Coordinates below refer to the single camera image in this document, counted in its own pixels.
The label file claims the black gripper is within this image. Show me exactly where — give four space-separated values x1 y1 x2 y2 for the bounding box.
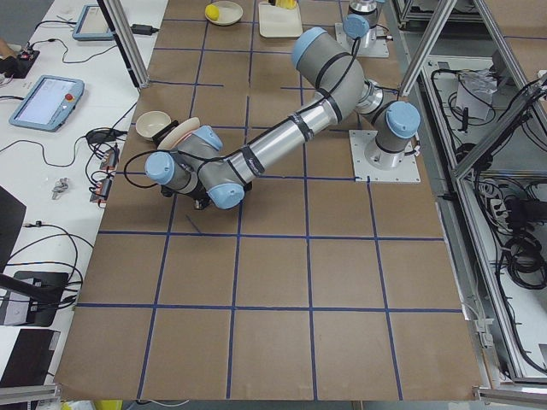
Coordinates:
187 187 210 209

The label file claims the orange striped bread loaf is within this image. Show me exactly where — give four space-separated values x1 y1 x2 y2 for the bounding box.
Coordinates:
270 0 297 9

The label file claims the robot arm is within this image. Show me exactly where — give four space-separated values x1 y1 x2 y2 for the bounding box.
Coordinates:
343 0 385 39
144 27 371 209

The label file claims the cream plate in rack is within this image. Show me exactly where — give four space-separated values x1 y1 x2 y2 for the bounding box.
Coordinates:
157 117 201 150

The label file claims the cream round plate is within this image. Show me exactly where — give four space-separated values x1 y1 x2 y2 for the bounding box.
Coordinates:
205 1 244 26

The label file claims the cream bowl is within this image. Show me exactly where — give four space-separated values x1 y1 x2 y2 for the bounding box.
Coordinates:
135 111 172 140

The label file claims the near blue teach pendant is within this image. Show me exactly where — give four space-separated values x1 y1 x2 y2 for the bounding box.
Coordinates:
9 75 85 132

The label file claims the blue teach pendant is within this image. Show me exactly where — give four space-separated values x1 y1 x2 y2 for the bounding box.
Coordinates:
9 75 85 132
72 4 114 41

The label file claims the black power adapter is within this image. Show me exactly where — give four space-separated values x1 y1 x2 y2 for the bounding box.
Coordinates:
130 24 158 36

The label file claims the yellow lemon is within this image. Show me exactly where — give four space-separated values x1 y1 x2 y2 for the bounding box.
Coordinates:
204 4 220 21

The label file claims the white rectangular tray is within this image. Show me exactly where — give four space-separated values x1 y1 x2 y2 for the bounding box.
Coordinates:
258 1 303 38

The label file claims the far blue teach pendant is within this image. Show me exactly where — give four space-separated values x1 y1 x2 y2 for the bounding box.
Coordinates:
72 4 114 41

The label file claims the aluminium frame post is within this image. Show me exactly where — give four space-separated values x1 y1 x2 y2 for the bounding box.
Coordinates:
97 0 150 89

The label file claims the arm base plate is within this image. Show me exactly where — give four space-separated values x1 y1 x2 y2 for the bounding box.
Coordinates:
335 23 389 58
349 130 421 184

